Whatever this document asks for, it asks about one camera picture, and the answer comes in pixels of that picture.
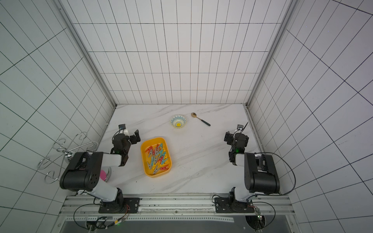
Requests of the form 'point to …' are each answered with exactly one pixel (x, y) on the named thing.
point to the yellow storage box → (156, 157)
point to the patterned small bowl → (178, 121)
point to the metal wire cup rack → (66, 155)
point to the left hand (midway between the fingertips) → (131, 133)
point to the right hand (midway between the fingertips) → (231, 130)
